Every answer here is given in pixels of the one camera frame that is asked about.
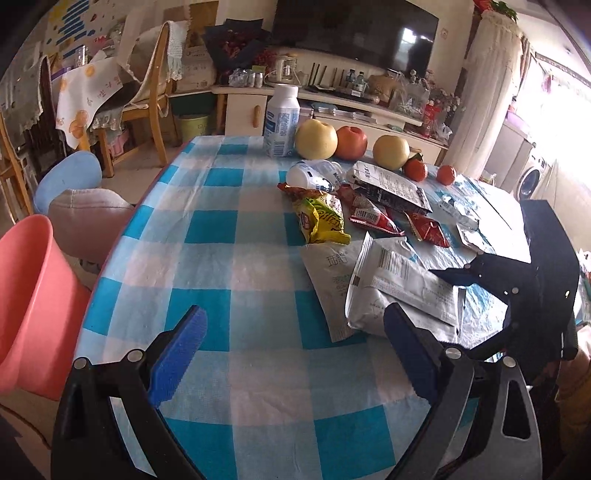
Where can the red apple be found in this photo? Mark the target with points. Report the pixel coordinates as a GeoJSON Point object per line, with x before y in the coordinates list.
{"type": "Point", "coordinates": [352, 143]}

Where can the crushed white plastic bottle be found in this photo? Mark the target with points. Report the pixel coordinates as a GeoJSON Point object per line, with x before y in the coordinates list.
{"type": "Point", "coordinates": [311, 175]}

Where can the yellow apple left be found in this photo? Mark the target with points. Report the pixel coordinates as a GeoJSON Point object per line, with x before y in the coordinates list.
{"type": "Point", "coordinates": [316, 139]}

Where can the colourful wall poster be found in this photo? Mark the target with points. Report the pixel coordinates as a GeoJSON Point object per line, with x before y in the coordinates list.
{"type": "Point", "coordinates": [74, 23]}

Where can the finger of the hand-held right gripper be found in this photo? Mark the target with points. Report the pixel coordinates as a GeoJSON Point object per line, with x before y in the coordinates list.
{"type": "Point", "coordinates": [455, 276]}
{"type": "Point", "coordinates": [494, 339]}

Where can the white washing machine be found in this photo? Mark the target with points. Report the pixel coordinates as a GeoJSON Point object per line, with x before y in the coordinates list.
{"type": "Point", "coordinates": [533, 177]}

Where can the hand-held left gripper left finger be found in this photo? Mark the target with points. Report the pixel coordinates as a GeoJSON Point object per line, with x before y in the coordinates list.
{"type": "Point", "coordinates": [180, 355]}

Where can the blue checked tablecloth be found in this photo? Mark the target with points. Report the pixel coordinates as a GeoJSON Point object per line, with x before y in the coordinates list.
{"type": "Point", "coordinates": [249, 286]}

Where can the chair with grey lace cover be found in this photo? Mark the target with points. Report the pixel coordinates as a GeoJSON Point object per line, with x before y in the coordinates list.
{"type": "Point", "coordinates": [27, 101]}

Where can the pink plastic bin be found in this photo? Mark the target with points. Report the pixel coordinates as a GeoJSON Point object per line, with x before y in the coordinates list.
{"type": "Point", "coordinates": [37, 304]}

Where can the beige stool cushion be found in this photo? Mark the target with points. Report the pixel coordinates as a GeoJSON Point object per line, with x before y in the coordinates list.
{"type": "Point", "coordinates": [90, 221]}

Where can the red wrapper with white label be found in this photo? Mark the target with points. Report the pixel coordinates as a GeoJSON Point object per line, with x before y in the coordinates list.
{"type": "Point", "coordinates": [369, 214]}

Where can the orange print table cover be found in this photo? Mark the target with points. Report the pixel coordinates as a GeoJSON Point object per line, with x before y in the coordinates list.
{"type": "Point", "coordinates": [83, 101]}

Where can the plain white pouch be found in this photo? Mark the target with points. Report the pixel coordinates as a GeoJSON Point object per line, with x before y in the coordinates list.
{"type": "Point", "coordinates": [330, 281]}

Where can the yellow apple right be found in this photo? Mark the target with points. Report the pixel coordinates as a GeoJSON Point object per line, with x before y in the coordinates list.
{"type": "Point", "coordinates": [391, 152]}

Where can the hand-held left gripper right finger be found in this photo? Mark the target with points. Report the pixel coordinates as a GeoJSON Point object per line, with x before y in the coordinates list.
{"type": "Point", "coordinates": [411, 350]}

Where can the long silver wrapper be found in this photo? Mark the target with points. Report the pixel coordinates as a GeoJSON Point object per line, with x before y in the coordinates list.
{"type": "Point", "coordinates": [457, 210]}

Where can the torn silver wrapper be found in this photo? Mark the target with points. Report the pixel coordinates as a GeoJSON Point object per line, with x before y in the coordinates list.
{"type": "Point", "coordinates": [473, 239]}

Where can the small round tomato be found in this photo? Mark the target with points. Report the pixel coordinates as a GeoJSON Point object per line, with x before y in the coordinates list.
{"type": "Point", "coordinates": [446, 175]}

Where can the white lace curtain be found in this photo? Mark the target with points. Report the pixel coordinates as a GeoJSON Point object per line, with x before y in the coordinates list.
{"type": "Point", "coordinates": [485, 92]}

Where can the black television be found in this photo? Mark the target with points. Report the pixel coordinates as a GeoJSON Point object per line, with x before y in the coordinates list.
{"type": "Point", "coordinates": [351, 27]}

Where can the blue stool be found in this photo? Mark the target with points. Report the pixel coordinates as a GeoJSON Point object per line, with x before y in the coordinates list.
{"type": "Point", "coordinates": [69, 177]}

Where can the black and white pouch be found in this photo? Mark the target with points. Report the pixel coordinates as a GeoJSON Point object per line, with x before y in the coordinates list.
{"type": "Point", "coordinates": [392, 187]}

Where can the red drink bottle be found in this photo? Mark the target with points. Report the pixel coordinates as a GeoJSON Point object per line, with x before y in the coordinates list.
{"type": "Point", "coordinates": [429, 117]}

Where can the dark red snack wrapper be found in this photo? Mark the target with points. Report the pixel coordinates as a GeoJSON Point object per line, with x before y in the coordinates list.
{"type": "Point", "coordinates": [427, 230]}

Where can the yellow apple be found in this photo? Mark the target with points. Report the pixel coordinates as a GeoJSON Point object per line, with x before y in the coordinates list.
{"type": "Point", "coordinates": [316, 139]}
{"type": "Point", "coordinates": [391, 152]}

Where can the dark wrapped flower bouquet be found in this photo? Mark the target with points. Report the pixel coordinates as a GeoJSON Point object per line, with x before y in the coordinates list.
{"type": "Point", "coordinates": [233, 44]}

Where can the wooden chair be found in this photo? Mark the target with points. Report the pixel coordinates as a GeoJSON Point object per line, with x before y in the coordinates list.
{"type": "Point", "coordinates": [159, 92]}

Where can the white milk bottle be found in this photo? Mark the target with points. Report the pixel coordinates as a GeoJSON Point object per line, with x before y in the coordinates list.
{"type": "Point", "coordinates": [281, 120]}

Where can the white pouch with barcode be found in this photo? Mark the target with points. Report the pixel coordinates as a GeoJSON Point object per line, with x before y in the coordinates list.
{"type": "Point", "coordinates": [397, 286]}

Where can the cream television cabinet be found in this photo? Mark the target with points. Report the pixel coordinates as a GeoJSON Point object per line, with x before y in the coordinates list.
{"type": "Point", "coordinates": [240, 110]}

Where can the tomato with stem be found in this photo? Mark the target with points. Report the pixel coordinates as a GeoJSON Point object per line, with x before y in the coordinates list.
{"type": "Point", "coordinates": [414, 169]}

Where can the green waste bin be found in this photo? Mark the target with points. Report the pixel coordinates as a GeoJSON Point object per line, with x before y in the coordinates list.
{"type": "Point", "coordinates": [193, 129]}

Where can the yellow snack wrapper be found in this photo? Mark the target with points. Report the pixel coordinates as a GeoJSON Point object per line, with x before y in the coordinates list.
{"type": "Point", "coordinates": [325, 219]}

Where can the clear plastic bag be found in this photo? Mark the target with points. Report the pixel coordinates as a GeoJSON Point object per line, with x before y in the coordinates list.
{"type": "Point", "coordinates": [411, 97]}

